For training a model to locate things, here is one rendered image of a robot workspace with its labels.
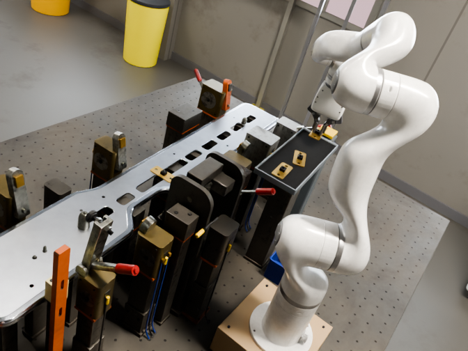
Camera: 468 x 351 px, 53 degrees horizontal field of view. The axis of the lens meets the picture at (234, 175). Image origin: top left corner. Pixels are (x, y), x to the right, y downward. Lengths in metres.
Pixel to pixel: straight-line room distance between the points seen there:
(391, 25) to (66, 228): 0.92
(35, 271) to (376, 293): 1.21
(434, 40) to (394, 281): 2.11
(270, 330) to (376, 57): 0.78
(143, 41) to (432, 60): 2.39
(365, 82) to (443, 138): 2.83
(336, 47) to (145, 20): 3.12
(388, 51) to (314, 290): 0.60
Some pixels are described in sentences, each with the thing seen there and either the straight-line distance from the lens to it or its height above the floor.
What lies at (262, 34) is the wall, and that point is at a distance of 4.18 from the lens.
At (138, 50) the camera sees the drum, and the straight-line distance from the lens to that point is 4.45.
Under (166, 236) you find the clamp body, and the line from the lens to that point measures 1.21.
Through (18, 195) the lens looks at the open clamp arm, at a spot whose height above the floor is 1.05.
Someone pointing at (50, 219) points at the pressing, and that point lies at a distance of 1.32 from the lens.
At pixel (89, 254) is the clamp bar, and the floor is 1.12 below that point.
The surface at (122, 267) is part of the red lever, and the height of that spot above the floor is 1.13.
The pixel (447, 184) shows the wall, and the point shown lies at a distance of 3.92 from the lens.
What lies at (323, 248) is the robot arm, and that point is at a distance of 1.13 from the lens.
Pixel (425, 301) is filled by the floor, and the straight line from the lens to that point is 3.14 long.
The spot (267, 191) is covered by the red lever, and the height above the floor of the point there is 1.15.
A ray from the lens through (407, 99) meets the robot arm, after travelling 1.02.
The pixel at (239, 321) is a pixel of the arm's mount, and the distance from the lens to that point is 1.42.
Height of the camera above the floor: 1.91
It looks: 35 degrees down
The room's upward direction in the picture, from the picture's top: 18 degrees clockwise
